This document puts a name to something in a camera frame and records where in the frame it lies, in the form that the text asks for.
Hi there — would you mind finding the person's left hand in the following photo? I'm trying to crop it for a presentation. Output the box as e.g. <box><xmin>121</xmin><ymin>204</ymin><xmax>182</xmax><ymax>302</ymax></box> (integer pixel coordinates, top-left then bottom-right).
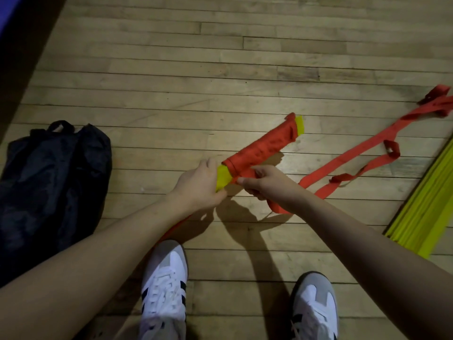
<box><xmin>169</xmin><ymin>158</ymin><xmax>228</xmax><ymax>213</ymax></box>

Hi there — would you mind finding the person's right hand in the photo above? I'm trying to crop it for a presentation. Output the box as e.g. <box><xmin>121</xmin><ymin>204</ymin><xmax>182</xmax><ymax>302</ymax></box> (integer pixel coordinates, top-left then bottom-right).
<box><xmin>236</xmin><ymin>165</ymin><xmax>308</xmax><ymax>211</ymax></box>

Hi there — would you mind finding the yellow rung bundle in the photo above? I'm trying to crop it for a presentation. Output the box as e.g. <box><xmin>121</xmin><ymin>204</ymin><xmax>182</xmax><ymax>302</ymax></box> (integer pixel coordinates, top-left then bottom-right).
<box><xmin>215</xmin><ymin>115</ymin><xmax>305</xmax><ymax>192</ymax></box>

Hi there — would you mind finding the red webbing strap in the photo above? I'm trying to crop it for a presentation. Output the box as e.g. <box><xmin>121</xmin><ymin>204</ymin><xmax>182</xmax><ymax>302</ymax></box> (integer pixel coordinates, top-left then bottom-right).
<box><xmin>155</xmin><ymin>84</ymin><xmax>453</xmax><ymax>245</ymax></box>

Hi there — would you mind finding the person's left forearm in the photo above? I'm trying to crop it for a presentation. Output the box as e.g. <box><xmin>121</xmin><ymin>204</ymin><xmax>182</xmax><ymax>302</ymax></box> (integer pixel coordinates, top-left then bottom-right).
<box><xmin>0</xmin><ymin>192</ymin><xmax>193</xmax><ymax>340</ymax></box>

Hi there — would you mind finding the person's right forearm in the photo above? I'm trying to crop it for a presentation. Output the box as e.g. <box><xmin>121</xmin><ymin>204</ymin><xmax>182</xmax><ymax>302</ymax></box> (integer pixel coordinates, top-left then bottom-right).
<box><xmin>293</xmin><ymin>190</ymin><xmax>453</xmax><ymax>340</ymax></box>

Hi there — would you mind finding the white grey left sneaker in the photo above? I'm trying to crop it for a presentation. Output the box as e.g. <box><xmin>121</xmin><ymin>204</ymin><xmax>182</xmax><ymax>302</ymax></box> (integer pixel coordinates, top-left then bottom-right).
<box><xmin>138</xmin><ymin>239</ymin><xmax>189</xmax><ymax>340</ymax></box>

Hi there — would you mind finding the white grey sneaker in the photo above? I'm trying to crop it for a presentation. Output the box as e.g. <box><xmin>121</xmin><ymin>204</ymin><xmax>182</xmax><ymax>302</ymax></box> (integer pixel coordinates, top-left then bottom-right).
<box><xmin>138</xmin><ymin>239</ymin><xmax>189</xmax><ymax>340</ymax></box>
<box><xmin>289</xmin><ymin>271</ymin><xmax>340</xmax><ymax>340</ymax></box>

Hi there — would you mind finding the white grey right sneaker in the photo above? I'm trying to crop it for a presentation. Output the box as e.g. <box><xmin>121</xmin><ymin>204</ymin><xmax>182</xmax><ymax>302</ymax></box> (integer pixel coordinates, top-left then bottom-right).
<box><xmin>289</xmin><ymin>271</ymin><xmax>340</xmax><ymax>340</ymax></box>

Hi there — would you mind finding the black fabric bag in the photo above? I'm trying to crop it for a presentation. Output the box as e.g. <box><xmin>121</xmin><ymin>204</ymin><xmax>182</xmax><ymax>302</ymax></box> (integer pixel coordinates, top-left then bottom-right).
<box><xmin>0</xmin><ymin>120</ymin><xmax>113</xmax><ymax>289</ymax></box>

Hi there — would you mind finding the stack of yellow flat rungs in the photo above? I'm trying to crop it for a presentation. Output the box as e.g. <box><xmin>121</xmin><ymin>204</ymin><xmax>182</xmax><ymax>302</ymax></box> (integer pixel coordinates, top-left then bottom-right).
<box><xmin>384</xmin><ymin>136</ymin><xmax>453</xmax><ymax>259</ymax></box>

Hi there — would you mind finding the blue mat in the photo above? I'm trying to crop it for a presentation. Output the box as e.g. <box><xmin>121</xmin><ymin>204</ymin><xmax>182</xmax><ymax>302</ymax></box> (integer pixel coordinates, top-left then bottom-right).
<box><xmin>0</xmin><ymin>0</ymin><xmax>24</xmax><ymax>36</ymax></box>

